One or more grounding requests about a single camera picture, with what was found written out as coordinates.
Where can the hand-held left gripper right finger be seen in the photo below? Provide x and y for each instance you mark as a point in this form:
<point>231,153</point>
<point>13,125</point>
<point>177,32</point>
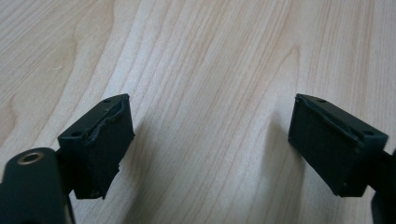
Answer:
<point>333,146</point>

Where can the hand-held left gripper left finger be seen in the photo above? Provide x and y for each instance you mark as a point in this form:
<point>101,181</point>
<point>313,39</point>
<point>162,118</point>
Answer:
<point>96,146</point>

